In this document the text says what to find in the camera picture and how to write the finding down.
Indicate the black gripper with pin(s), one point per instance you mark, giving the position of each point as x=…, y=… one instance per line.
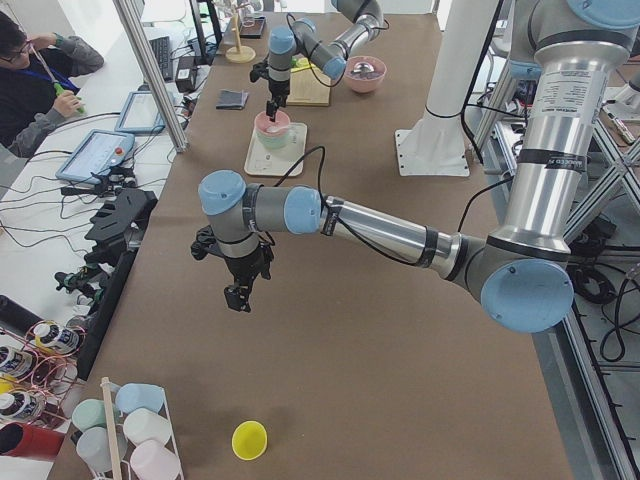
x=246, y=267
x=278, y=88

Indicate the small pink bowl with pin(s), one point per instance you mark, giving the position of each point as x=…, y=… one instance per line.
x=271, y=129

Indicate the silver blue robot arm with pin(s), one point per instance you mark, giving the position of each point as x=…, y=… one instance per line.
x=518, y=272
x=299, y=37

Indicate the large pink ice bowl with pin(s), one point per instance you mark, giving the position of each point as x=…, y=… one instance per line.
x=364, y=86

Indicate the green stacked bowls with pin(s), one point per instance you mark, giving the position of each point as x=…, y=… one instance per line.
x=274, y=141

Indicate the bamboo cutting board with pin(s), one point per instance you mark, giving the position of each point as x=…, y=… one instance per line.
x=309, y=86

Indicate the grey folded cloth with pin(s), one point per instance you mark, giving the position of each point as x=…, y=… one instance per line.
x=232, y=100

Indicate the cream rabbit tray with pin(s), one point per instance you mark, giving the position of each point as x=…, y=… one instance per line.
x=263, y=162

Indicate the wooden cup tree stand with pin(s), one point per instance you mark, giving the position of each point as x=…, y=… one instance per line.
x=233, y=16

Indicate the metal ice scoop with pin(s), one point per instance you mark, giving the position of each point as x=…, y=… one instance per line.
x=364, y=70

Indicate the black keyboard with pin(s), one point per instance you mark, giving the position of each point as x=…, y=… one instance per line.
x=161, y=49

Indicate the blue teach pendant far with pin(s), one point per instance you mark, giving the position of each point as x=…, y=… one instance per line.
x=140, y=115

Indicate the blue teach pendant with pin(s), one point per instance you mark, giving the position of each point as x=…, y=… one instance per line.
x=95, y=156
x=140, y=115

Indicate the black tool holder rack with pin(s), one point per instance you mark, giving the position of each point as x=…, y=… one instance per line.
x=109, y=225

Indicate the yellow plastic cup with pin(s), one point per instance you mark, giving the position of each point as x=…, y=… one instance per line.
x=249, y=440

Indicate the light blue cup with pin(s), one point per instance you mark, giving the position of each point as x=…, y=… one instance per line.
x=133, y=396

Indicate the white cup on rack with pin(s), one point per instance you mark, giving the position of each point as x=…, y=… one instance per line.
x=142, y=425

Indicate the blue teach pendant near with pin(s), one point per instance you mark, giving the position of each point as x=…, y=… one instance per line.
x=95, y=156

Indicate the pink cup on rack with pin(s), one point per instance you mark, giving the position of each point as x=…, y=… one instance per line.
x=152, y=460

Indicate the green cup on rack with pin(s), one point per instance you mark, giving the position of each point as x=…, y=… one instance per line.
x=89, y=413

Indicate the seated person in black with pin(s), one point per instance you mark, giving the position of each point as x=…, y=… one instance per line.
x=37, y=91

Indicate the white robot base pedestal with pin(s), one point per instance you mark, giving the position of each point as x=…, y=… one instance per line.
x=435, y=145

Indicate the aluminium frame post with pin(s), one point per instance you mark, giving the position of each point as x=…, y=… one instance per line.
x=148, y=65

